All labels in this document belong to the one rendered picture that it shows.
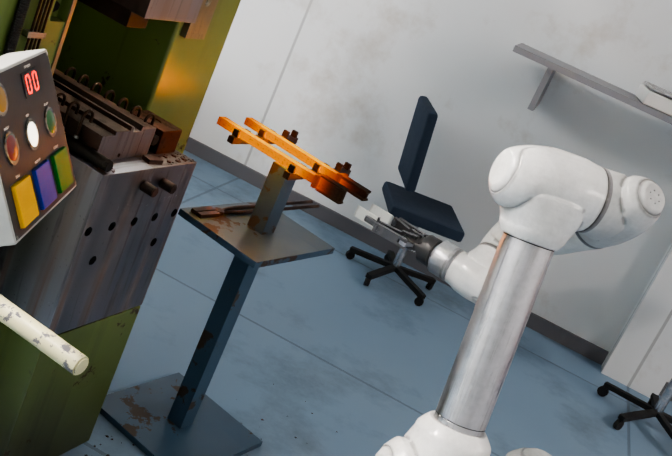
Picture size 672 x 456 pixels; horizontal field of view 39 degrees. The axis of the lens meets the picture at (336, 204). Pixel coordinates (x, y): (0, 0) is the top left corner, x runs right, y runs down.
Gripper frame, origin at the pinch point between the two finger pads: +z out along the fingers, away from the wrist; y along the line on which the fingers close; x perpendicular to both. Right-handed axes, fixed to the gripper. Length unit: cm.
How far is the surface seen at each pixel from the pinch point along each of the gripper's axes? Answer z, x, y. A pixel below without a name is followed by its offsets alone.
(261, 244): 28.7, -26.1, 3.3
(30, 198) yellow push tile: 16, 3, -100
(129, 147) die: 46, -4, -43
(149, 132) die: 47, 0, -37
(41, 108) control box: 30, 13, -90
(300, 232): 31.2, -26.1, 27.0
